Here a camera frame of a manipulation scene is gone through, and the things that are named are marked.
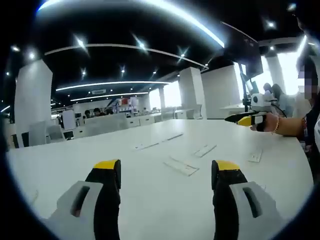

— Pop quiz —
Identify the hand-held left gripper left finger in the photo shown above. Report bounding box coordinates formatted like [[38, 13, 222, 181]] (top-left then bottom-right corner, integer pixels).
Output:
[[47, 159, 122, 240]]

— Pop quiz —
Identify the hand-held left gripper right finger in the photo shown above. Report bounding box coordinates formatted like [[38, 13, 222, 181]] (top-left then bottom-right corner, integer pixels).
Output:
[[211, 159, 286, 240]]

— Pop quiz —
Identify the white socket holder cover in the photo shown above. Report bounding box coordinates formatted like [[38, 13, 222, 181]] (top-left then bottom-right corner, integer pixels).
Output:
[[192, 143, 218, 158], [246, 146, 264, 164]]

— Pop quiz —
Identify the long white socket holder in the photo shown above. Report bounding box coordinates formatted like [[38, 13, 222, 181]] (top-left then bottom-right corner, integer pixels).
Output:
[[163, 155, 200, 178]]

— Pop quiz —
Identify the person's right hand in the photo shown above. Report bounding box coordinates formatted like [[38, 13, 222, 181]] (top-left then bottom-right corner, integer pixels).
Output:
[[249, 112, 278, 136]]

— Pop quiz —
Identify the white neighbouring table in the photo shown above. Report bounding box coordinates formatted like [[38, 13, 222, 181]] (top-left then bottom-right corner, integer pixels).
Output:
[[219, 103, 252, 119]]

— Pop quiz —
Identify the dark monitor screen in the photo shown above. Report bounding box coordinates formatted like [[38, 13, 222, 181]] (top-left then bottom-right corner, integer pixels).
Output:
[[221, 21, 265, 79]]

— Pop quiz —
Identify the white office chair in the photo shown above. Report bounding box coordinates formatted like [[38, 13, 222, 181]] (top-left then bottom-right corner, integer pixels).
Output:
[[186, 104, 204, 120]]

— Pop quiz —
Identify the frosted desk partition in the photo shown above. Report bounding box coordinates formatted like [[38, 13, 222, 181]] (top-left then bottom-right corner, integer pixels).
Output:
[[83, 115, 130, 138]]

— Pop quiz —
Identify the grey office chair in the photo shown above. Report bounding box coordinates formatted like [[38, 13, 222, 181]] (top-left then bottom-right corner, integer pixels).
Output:
[[47, 124, 67, 144]]

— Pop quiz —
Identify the row of white cabinets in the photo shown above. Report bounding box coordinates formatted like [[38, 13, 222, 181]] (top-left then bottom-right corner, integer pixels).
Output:
[[122, 113, 163, 129]]

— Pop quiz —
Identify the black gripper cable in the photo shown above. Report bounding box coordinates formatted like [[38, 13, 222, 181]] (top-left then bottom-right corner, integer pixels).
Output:
[[271, 99, 289, 118]]

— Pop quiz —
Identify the long white table cable cover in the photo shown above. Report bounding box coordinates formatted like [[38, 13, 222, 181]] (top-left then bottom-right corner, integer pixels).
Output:
[[131, 132, 185, 152]]

